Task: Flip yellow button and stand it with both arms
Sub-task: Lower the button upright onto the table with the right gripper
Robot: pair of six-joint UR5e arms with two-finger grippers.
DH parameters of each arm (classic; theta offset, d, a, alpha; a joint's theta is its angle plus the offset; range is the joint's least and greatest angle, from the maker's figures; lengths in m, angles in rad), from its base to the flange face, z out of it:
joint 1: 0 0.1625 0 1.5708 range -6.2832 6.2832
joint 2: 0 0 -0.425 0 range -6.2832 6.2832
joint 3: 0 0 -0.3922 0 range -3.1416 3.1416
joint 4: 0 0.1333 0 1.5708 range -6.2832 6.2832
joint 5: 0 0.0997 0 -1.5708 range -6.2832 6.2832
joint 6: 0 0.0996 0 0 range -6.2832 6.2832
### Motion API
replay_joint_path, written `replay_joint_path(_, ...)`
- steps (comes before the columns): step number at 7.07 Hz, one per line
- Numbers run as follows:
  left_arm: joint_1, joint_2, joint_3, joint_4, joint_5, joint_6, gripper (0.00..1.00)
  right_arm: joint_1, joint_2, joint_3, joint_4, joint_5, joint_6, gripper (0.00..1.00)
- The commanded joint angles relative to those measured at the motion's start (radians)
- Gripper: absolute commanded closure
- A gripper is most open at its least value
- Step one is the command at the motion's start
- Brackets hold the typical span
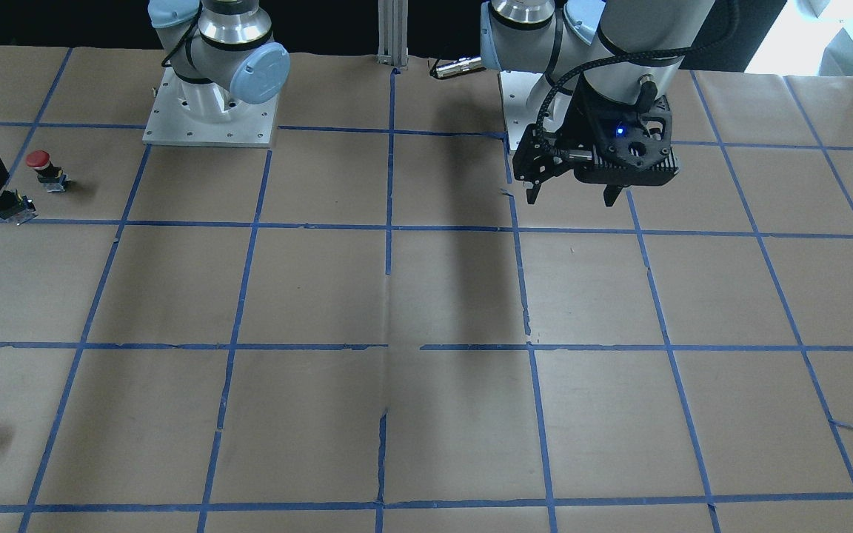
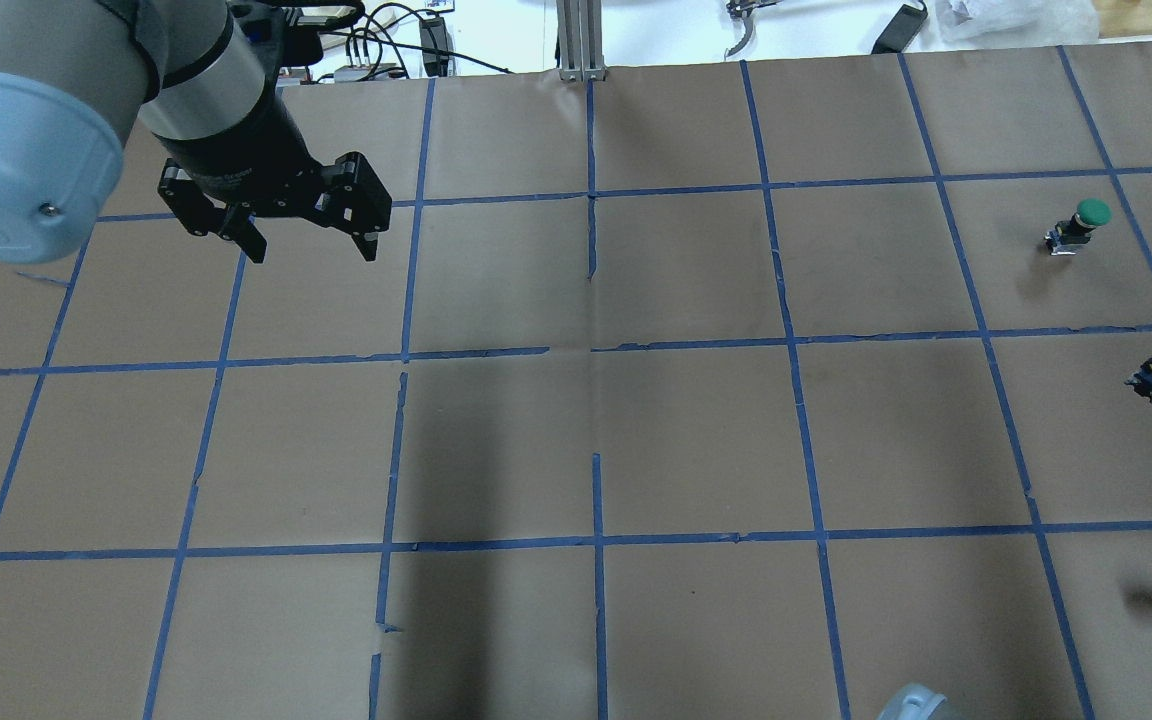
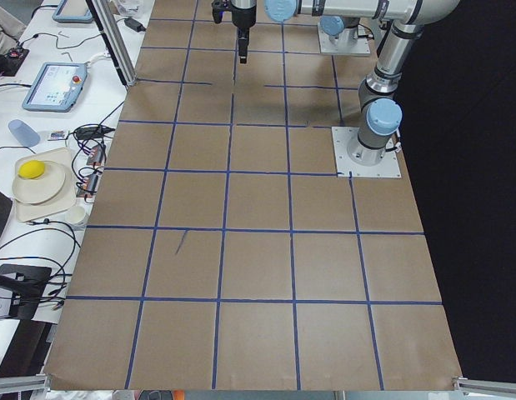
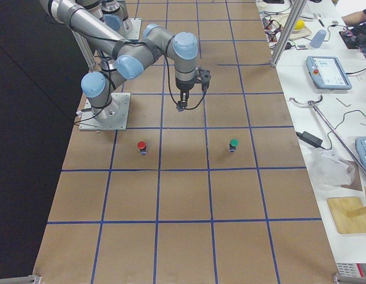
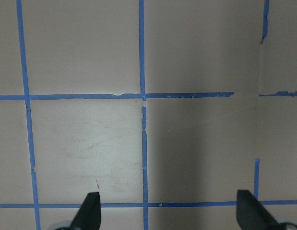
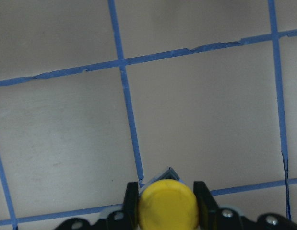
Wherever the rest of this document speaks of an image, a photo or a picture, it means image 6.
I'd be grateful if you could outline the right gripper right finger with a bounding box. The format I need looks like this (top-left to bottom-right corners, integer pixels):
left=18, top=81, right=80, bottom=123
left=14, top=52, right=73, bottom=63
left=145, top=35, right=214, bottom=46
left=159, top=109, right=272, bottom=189
left=193, top=181, right=244, bottom=230

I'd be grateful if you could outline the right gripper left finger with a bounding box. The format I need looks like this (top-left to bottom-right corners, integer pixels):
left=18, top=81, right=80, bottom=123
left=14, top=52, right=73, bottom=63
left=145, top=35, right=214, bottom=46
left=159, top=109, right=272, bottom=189
left=100, top=182, right=139, bottom=230

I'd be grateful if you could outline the yellow push button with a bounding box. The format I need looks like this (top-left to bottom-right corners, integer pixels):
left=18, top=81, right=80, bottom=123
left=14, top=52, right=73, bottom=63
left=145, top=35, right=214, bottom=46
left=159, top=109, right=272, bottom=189
left=138, top=167, right=199, bottom=230

